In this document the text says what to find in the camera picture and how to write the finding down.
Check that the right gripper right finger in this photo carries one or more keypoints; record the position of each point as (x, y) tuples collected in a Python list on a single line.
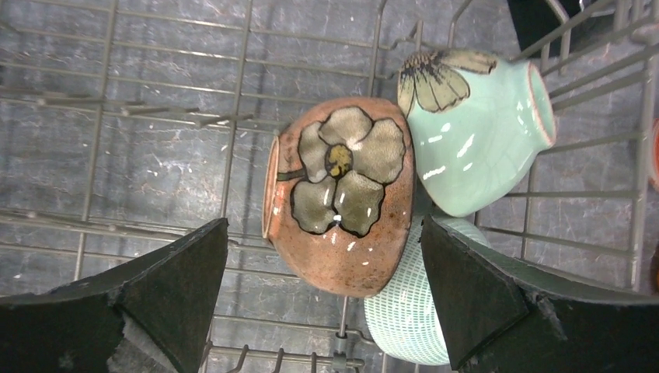
[(501, 314)]

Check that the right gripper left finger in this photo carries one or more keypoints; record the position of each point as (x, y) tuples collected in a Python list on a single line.
[(157, 307)]

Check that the light green ribbed bowl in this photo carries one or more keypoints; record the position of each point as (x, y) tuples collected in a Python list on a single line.
[(401, 318)]

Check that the pale green bowl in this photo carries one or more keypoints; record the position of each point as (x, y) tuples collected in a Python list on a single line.
[(477, 122)]

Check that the grey wire dish rack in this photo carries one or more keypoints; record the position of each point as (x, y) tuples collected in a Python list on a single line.
[(126, 125)]

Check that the pink brown flower bowl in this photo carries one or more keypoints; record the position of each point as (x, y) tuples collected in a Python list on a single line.
[(338, 195)]

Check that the white bowl orange pattern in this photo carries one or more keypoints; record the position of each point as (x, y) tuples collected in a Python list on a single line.
[(653, 157)]

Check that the black metronome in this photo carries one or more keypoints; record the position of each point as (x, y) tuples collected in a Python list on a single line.
[(533, 19)]

